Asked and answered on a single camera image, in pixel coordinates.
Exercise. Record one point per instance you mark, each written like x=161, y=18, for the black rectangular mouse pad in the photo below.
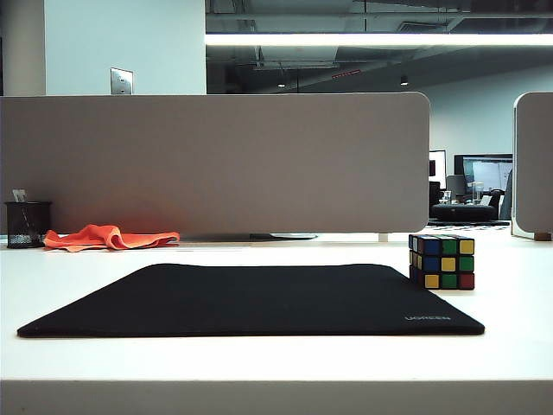
x=255, y=302

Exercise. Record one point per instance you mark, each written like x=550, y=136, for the black round ottoman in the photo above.
x=462, y=212

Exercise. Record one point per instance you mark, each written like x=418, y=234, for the black mesh pen holder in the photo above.
x=25, y=225

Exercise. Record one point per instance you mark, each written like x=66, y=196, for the large beige desk divider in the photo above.
x=216, y=164

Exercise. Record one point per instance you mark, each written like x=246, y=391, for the small beige desk divider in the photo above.
x=534, y=164

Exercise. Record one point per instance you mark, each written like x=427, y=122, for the white divider mounting bracket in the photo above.
x=383, y=237

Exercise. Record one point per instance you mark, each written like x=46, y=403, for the brown divider foot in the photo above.
x=542, y=236

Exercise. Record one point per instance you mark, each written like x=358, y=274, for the dark computer monitor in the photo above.
x=486, y=171

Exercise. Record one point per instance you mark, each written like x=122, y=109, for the multicoloured Rubik's cube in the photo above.
x=445, y=262

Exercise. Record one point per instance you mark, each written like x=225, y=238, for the long ceiling light strip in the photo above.
x=376, y=39

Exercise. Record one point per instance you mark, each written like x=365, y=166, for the silver wall switch plate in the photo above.
x=121, y=81

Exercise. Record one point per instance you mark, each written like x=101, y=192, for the white-framed display screen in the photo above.
x=437, y=166

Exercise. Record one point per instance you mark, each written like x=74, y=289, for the orange cloth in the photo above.
x=108, y=237

